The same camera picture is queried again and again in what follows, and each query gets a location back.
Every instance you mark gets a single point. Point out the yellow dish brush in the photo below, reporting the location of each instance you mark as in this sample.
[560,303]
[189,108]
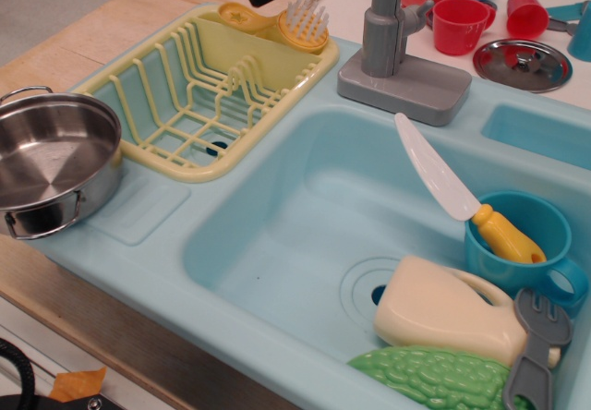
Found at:
[303,25]

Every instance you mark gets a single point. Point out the steel pot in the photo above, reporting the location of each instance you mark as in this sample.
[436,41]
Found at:
[60,160]

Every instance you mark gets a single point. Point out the steel pot lid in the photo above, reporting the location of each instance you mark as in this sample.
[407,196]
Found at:
[523,65]

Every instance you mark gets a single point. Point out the yellow dish rack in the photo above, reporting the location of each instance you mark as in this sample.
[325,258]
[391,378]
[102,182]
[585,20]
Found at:
[197,95]

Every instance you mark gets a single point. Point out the grey toy faucet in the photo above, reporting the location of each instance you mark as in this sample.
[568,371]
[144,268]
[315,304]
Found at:
[382,75]

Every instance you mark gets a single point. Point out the red cup front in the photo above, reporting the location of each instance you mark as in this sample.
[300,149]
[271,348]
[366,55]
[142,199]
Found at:
[459,24]

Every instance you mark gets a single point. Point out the red cup right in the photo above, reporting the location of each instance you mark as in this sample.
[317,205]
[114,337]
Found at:
[526,19]

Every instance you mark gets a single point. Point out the light blue toy sink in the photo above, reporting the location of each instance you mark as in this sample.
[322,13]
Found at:
[271,267]

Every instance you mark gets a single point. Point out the teal cup right edge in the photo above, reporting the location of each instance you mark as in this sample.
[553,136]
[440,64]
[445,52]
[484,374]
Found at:
[579,46]

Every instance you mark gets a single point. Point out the cream plastic jug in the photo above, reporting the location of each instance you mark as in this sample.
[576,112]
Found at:
[427,304]

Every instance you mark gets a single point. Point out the blue plastic cup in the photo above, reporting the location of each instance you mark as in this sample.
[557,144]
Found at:
[559,278]

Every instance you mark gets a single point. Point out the green plastic vegetable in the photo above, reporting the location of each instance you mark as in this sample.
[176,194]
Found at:
[437,378]

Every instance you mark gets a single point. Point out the orange tape piece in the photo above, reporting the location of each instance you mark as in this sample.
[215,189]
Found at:
[71,386]

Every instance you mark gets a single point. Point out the black device base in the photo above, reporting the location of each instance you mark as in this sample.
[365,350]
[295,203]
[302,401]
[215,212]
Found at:
[97,402]

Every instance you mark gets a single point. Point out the grey plastic fork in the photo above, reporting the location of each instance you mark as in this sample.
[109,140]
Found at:
[547,326]

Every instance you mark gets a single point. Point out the white knife yellow handle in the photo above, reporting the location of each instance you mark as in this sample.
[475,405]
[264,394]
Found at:
[503,238]

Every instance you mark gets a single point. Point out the teal utensil handle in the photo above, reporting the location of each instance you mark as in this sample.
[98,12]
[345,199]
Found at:
[571,12]

